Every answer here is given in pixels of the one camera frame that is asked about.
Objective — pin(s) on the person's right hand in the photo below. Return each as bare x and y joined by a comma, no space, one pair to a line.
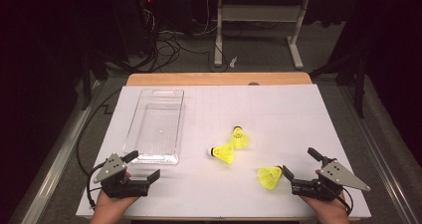
331,212

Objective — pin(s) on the person's left hand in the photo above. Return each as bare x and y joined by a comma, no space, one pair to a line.
109,209

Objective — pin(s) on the black computer tower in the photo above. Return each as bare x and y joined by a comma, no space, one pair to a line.
136,25

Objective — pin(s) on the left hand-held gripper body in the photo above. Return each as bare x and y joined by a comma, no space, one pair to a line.
111,169

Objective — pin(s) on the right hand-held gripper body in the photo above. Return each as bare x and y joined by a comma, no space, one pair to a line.
338,177

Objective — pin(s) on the black metal stand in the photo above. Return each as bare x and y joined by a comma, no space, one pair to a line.
87,81
360,88

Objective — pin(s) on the silver metal floor rail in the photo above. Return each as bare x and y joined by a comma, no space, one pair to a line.
378,164
56,164

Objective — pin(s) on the small white plastic piece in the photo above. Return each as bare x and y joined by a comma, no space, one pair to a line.
233,62

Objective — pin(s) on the clear plastic tray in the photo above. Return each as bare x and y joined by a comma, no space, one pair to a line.
156,127

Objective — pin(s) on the white table cover sheet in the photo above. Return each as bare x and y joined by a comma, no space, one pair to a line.
282,117

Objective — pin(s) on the wooden table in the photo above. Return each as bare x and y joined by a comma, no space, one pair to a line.
215,79

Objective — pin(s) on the white metal desk frame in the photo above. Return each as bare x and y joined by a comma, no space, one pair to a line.
262,13

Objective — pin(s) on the yellow shuttlecock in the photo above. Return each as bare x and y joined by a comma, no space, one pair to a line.
224,153
239,139
269,178

